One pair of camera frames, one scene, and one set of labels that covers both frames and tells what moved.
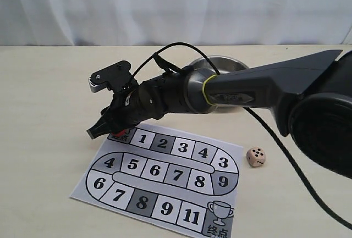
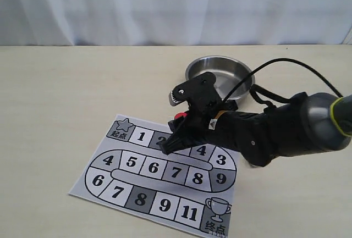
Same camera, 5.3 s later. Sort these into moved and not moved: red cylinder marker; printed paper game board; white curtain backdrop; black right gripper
Moved: black right gripper; red cylinder marker
Not moved: printed paper game board; white curtain backdrop
